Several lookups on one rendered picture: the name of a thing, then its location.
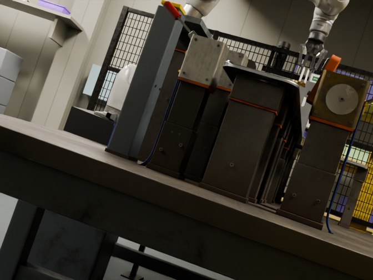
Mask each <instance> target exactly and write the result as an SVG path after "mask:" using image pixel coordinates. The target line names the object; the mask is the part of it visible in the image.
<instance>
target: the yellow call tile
mask: <svg viewBox="0 0 373 280"><path fill-rule="evenodd" d="M165 2H166V1H165V0H162V2H161V4H162V5H163V6H164V3H165ZM171 4H172V5H173V6H174V7H175V8H176V10H179V11H181V13H182V14H183V15H185V13H186V12H185V10H184V8H183V7H182V5H181V4H178V3H174V2H171Z"/></svg>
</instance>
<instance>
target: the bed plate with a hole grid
mask: <svg viewBox="0 0 373 280"><path fill-rule="evenodd" d="M105 148H107V146H106V145H104V144H101V143H98V142H95V141H92V140H90V139H87V138H84V137H81V136H78V135H76V134H73V133H69V132H65V131H61V130H58V129H54V128H51V127H46V126H43V125H40V124H36V123H32V122H29V121H24V120H22V119H18V118H14V117H10V116H7V115H3V114H0V149H2V150H4V151H7V152H10V153H13V154H16V155H18V156H21V157H24V158H27V159H30V160H32V161H35V162H38V163H41V164H43V165H46V166H48V167H52V168H55V169H57V170H60V171H62V172H65V173H69V174H71V175H74V176H76V177H79V178H83V179H85V180H88V181H90V182H93V183H96V184H99V185H101V186H104V187H107V188H110V189H113V190H115V191H118V192H121V193H124V194H127V195H129V196H132V197H135V198H138V199H141V200H143V201H146V202H149V203H152V204H154V205H157V206H160V207H163V208H166V209H168V210H171V211H173V212H177V213H180V214H182V215H185V216H187V217H190V218H194V219H196V220H199V221H201V222H204V223H207V224H210V225H212V226H215V227H218V228H221V229H224V230H226V231H229V232H232V233H235V234H238V235H240V236H243V237H246V238H248V239H252V240H254V241H257V242H260V243H262V244H265V245H268V246H271V247H274V248H276V249H279V250H282V251H284V252H288V253H290V254H293V255H296V256H298V257H301V258H304V259H307V260H310V261H312V262H315V263H318V264H321V265H323V266H326V267H329V268H332V269H335V270H337V271H340V272H343V273H346V274H349V275H351V276H354V277H357V278H359V279H363V280H373V235H372V234H369V233H367V232H365V233H364V232H360V231H358V230H355V229H352V228H349V229H347V228H345V227H342V226H339V225H338V223H339V222H337V221H334V220H332V219H329V227H330V230H331V232H332V233H333V234H331V233H329V232H328V231H329V230H328V229H327V226H326V218H325V217H323V219H322V220H323V221H322V223H323V228H322V230H319V229H316V228H313V227H310V226H307V225H305V224H302V223H299V222H297V221H293V220H291V219H288V218H285V217H282V216H280V215H277V214H275V213H276V210H277V208H280V207H281V204H278V203H271V204H268V203H251V202H248V203H243V202H239V201H236V200H234V199H231V198H228V197H226V196H222V195H221V194H217V193H214V192H212V191H209V190H207V189H204V188H200V187H198V185H199V183H198V182H196V181H192V180H190V179H187V178H185V180H183V179H177V178H174V177H171V176H169V175H166V174H163V173H160V172H157V171H155V170H152V169H149V168H147V167H146V166H141V165H139V164H141V163H143V162H142V161H139V160H138V161H137V162H136V161H132V160H129V159H126V158H123V157H120V156H117V155H114V154H112V153H109V152H106V151H105Z"/></svg>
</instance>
